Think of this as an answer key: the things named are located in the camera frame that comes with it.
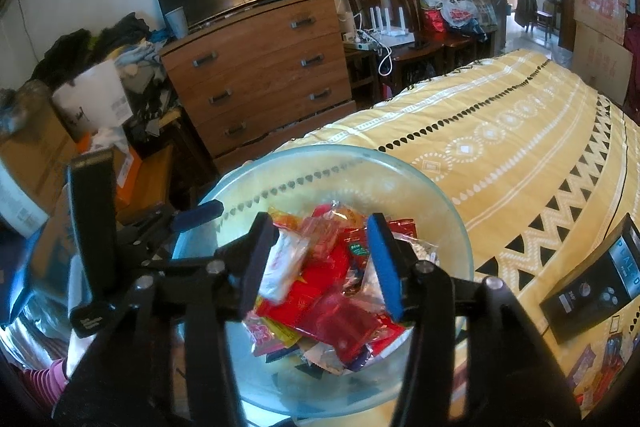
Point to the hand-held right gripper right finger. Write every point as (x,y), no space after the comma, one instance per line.
(387,272)

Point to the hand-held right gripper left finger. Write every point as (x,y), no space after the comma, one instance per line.
(255,267)

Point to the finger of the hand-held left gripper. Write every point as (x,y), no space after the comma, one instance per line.
(200,214)

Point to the pile of snack packets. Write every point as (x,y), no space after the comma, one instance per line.
(605,367)
(325,287)

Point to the clear glass bowl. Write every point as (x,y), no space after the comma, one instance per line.
(450,247)

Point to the wooden side table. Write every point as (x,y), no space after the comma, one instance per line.
(150,177)

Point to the orange box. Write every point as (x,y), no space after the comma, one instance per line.
(125,172)

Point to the white labelled box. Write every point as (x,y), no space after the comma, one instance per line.
(17,202)

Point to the blue bag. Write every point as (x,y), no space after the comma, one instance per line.
(20,277)

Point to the brown cardboard box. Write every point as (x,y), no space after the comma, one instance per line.
(30,152)

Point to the white cardboard box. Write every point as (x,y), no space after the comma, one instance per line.
(95,97)

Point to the wooden dresser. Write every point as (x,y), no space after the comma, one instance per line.
(260,72)

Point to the yellow patterned blanket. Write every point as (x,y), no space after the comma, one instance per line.
(500,157)

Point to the grey blue cup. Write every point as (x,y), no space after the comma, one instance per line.
(176,23)

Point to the heap of dark clothes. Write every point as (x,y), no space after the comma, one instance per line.
(130,32)

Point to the black box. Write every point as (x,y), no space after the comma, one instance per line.
(595,287)

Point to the white power strip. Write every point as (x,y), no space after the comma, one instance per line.
(362,43)

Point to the white router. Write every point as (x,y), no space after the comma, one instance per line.
(395,38)

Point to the white red print plastic bag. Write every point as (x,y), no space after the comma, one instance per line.
(457,12)

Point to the faded print cardboard box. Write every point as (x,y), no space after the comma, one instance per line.
(600,62)

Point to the dark hanging coat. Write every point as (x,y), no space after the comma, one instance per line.
(525,2)

